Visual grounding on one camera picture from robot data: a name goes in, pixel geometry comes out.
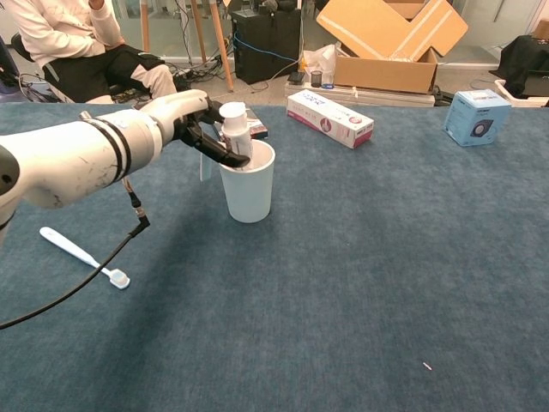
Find seated person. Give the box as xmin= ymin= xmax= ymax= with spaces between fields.
xmin=7 ymin=0 xmax=179 ymax=104

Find black cloth cover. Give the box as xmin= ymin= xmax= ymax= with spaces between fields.
xmin=497 ymin=34 xmax=549 ymax=100

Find white toothpaste tube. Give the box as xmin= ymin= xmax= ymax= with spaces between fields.
xmin=218 ymin=101 xmax=255 ymax=172

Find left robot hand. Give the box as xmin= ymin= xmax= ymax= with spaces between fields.
xmin=141 ymin=88 xmax=251 ymax=169

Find blue network cable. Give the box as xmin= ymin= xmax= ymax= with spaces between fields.
xmin=232 ymin=33 xmax=301 ymax=65

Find light blue toothbrush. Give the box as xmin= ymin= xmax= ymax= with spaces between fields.
xmin=39 ymin=227 xmax=131 ymax=290

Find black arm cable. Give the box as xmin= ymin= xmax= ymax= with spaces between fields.
xmin=0 ymin=178 xmax=152 ymax=330

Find black computer tower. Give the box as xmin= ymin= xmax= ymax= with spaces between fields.
xmin=230 ymin=8 xmax=302 ymax=85

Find wooden easel leg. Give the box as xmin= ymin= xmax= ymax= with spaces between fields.
xmin=139 ymin=0 xmax=151 ymax=53
xmin=208 ymin=0 xmax=235 ymax=93
xmin=190 ymin=0 xmax=208 ymax=64

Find aluminium profile rails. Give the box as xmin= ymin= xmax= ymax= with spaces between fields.
xmin=284 ymin=80 xmax=437 ymax=108

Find white plastic bag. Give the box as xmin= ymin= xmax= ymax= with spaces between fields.
xmin=299 ymin=42 xmax=338 ymax=86

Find white plastic crate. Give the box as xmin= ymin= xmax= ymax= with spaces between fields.
xmin=493 ymin=79 xmax=549 ymax=108

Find black swivel stool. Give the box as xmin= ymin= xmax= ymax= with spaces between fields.
xmin=10 ymin=33 xmax=38 ymax=64

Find long white box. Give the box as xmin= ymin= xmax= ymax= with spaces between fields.
xmin=287 ymin=89 xmax=375 ymax=150

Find light blue speaker box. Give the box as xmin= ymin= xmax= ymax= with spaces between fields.
xmin=442 ymin=89 xmax=512 ymax=148

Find open cardboard box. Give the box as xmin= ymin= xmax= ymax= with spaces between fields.
xmin=316 ymin=0 xmax=469 ymax=94

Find white cup with handle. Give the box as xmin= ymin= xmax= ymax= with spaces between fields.
xmin=199 ymin=139 xmax=275 ymax=223

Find blue table cloth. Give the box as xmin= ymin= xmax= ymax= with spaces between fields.
xmin=0 ymin=101 xmax=549 ymax=412

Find black red illustrated box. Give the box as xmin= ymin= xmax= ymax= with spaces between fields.
xmin=246 ymin=106 xmax=270 ymax=139

